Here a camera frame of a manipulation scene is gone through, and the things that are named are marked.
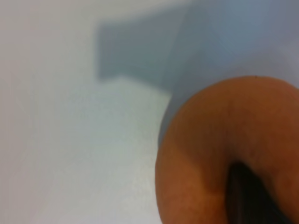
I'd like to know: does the orange fruit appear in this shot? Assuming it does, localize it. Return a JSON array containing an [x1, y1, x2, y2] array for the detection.
[[155, 75, 299, 224]]

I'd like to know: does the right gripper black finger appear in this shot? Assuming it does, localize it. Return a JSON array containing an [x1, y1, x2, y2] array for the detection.
[[225, 161, 285, 224]]

